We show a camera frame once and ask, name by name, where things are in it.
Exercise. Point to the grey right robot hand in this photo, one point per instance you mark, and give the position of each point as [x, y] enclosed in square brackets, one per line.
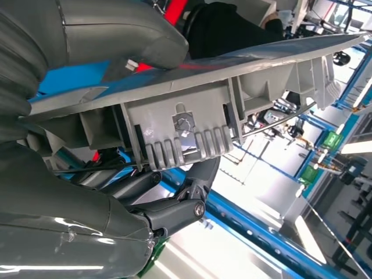
[58, 223]

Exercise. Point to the blue metal shelf rack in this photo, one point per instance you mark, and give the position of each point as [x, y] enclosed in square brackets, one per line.
[72, 77]

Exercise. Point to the seated person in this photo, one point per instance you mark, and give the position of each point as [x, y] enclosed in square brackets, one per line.
[220, 30]

